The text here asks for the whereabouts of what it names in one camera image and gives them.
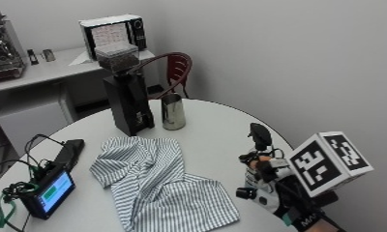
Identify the white marker cube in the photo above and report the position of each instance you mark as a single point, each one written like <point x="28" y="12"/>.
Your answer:
<point x="327" y="162"/>

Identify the steel milk pitcher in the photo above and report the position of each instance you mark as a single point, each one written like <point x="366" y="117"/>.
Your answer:
<point x="174" y="112"/>

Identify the striped grey white cloth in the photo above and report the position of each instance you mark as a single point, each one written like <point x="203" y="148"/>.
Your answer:
<point x="159" y="183"/>

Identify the red metal chair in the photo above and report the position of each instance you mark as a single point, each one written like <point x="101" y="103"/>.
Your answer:
<point x="177" y="69"/>

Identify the black coffee grinder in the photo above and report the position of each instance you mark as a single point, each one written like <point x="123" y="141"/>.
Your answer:
<point x="126" y="96"/>

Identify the black rectangular battery box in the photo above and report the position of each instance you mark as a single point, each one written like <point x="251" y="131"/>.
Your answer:
<point x="70" y="153"/>

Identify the white microwave oven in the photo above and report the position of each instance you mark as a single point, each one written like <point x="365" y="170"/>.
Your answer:
<point x="111" y="34"/>

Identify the white folded paper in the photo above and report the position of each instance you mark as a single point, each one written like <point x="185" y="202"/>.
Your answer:
<point x="81" y="59"/>

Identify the small blue screen device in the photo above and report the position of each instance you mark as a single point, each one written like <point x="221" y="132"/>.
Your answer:
<point x="50" y="191"/>

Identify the white counter cabinet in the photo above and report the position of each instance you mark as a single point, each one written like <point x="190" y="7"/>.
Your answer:
<point x="40" y="96"/>

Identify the small silver counter object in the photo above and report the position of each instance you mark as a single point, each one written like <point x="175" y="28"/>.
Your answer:
<point x="49" y="55"/>

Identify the small black counter object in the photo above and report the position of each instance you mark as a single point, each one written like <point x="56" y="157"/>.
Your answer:
<point x="33" y="56"/>

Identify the steel espresso machine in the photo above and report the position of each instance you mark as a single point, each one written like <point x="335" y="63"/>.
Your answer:
<point x="1" y="51"/>

